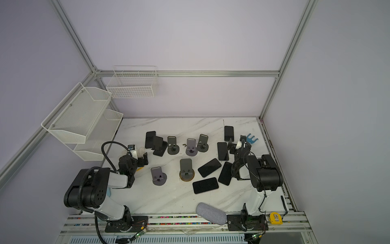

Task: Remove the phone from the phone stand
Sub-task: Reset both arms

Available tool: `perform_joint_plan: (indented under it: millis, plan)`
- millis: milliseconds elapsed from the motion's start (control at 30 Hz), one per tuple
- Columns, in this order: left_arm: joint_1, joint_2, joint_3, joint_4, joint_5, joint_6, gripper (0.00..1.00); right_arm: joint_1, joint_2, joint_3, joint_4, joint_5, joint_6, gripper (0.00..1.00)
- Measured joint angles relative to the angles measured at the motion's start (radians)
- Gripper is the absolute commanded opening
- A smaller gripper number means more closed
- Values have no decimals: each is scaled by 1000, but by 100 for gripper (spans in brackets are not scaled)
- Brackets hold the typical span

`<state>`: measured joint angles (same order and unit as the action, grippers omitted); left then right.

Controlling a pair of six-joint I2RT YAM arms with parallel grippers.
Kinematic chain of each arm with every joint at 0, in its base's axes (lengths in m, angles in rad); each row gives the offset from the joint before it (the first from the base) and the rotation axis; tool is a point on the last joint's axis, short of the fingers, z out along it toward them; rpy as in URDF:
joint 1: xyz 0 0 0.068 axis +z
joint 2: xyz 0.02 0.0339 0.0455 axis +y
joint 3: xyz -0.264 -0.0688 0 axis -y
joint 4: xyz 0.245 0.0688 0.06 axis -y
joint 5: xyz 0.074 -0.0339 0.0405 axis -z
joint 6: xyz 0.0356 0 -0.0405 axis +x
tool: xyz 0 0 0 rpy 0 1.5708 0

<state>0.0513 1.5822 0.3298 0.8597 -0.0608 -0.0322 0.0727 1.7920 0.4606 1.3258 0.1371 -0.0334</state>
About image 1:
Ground white mesh shelf upper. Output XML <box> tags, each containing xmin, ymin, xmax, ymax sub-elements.
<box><xmin>41</xmin><ymin>82</ymin><xmax>112</xmax><ymax>144</ymax></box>

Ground black phone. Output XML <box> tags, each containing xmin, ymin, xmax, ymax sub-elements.
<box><xmin>193</xmin><ymin>178</ymin><xmax>219</xmax><ymax>194</ymax></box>
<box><xmin>198</xmin><ymin>158</ymin><xmax>222</xmax><ymax>178</ymax></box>
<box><xmin>145</xmin><ymin>131</ymin><xmax>156</xmax><ymax>149</ymax></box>
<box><xmin>217</xmin><ymin>142</ymin><xmax>229</xmax><ymax>161</ymax></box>
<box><xmin>224</xmin><ymin>126</ymin><xmax>235</xmax><ymax>142</ymax></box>
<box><xmin>218</xmin><ymin>162</ymin><xmax>233</xmax><ymax>186</ymax></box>

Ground white mesh shelf lower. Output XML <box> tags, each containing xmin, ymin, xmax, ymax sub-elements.
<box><xmin>73</xmin><ymin>109</ymin><xmax>123</xmax><ymax>161</ymax></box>

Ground blue rake yellow handle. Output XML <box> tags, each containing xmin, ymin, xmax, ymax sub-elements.
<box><xmin>246</xmin><ymin>133</ymin><xmax>259</xmax><ymax>144</ymax></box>

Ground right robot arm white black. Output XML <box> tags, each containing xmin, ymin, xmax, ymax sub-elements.
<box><xmin>227</xmin><ymin>136</ymin><xmax>283</xmax><ymax>216</ymax></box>

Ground white wire basket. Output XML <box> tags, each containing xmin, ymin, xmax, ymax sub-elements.
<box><xmin>106</xmin><ymin>66</ymin><xmax>159</xmax><ymax>99</ymax></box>

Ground black stand back left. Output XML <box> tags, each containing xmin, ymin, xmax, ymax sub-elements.
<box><xmin>152</xmin><ymin>136</ymin><xmax>168</xmax><ymax>157</ymax></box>

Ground white mesh shelf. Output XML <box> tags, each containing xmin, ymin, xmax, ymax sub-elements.
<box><xmin>73</xmin><ymin>109</ymin><xmax>123</xmax><ymax>161</ymax></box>
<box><xmin>41</xmin><ymin>82</ymin><xmax>112</xmax><ymax>144</ymax></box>

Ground grey oval pouch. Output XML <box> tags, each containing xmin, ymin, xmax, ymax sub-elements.
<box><xmin>196</xmin><ymin>202</ymin><xmax>227</xmax><ymax>225</ymax></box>

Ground grey stand back right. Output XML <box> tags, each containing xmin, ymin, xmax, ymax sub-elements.
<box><xmin>197</xmin><ymin>134</ymin><xmax>209</xmax><ymax>153</ymax></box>

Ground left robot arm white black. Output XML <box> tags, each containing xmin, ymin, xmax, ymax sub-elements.
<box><xmin>64</xmin><ymin>141</ymin><xmax>149</xmax><ymax>227</ymax></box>

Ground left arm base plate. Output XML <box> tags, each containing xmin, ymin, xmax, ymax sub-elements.
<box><xmin>105</xmin><ymin>216</ymin><xmax>148</xmax><ymax>233</ymax></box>

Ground yellow tape measure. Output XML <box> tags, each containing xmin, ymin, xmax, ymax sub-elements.
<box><xmin>269</xmin><ymin>212</ymin><xmax>283</xmax><ymax>225</ymax></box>

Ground grey stand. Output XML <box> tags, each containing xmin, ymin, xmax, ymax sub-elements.
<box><xmin>167</xmin><ymin>136</ymin><xmax>180</xmax><ymax>155</ymax></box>
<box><xmin>150</xmin><ymin>167</ymin><xmax>167</xmax><ymax>186</ymax></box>
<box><xmin>197</xmin><ymin>134</ymin><xmax>209</xmax><ymax>153</ymax></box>
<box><xmin>185</xmin><ymin>138</ymin><xmax>198</xmax><ymax>157</ymax></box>

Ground brown base stand front right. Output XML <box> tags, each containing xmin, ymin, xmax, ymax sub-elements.
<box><xmin>179</xmin><ymin>159</ymin><xmax>195</xmax><ymax>182</ymax></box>

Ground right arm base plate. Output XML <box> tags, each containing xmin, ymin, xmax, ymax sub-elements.
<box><xmin>227</xmin><ymin>215</ymin><xmax>269</xmax><ymax>232</ymax></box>

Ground grey stand front left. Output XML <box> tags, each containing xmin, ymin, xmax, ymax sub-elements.
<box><xmin>150</xmin><ymin>167</ymin><xmax>167</xmax><ymax>186</ymax></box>

